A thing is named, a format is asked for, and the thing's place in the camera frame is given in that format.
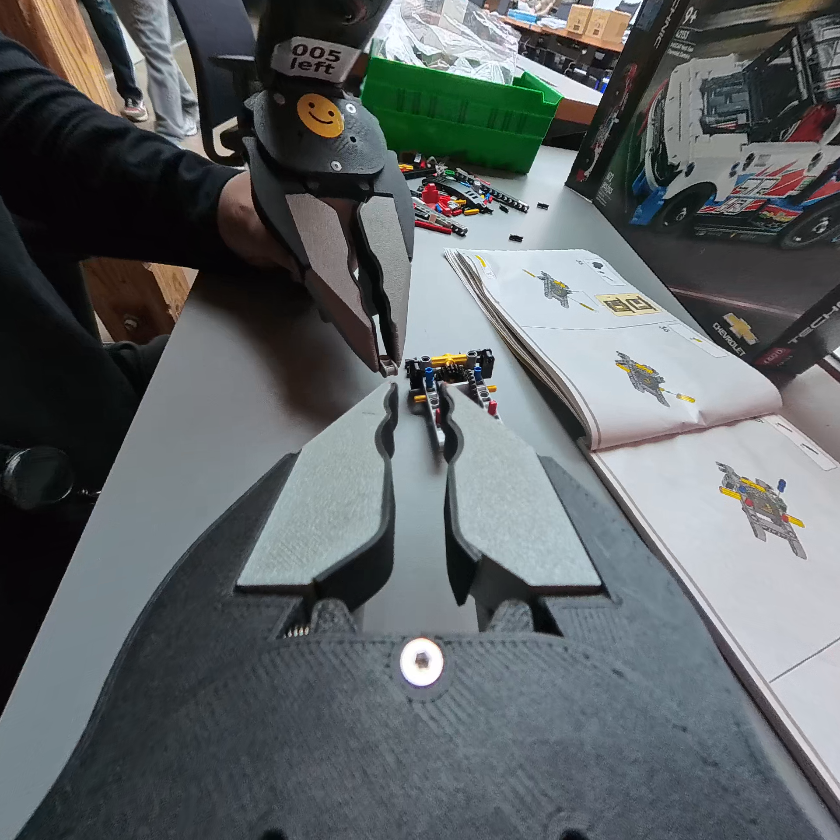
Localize person's left forearm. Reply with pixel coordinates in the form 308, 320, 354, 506
0, 36, 250, 263

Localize black chair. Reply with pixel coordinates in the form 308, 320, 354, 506
169, 0, 258, 165

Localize open lego instruction booklet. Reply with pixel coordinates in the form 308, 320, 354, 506
444, 248, 840, 802

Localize white table with wooden edge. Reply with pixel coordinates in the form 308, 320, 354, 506
505, 16, 624, 126

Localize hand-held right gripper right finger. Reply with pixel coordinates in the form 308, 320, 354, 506
437, 382, 605, 608

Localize pile of loose lego pieces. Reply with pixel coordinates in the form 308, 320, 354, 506
397, 152, 531, 236

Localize lego set car box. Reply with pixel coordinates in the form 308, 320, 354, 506
566, 0, 840, 378

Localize clear plastic bags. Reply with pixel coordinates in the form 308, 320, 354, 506
377, 0, 526, 86

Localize green plastic bin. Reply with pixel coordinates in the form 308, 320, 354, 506
361, 56, 564, 175

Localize wooden table leg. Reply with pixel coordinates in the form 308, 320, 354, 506
0, 0, 198, 345

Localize person's left hand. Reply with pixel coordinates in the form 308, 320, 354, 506
217, 171, 304, 275

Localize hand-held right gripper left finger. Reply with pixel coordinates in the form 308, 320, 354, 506
235, 381, 401, 613

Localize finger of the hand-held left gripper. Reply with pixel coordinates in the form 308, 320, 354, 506
356, 194, 414, 367
285, 193, 385, 376

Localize grey yellow lego assembly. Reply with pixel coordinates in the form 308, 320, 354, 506
403, 349, 503, 454

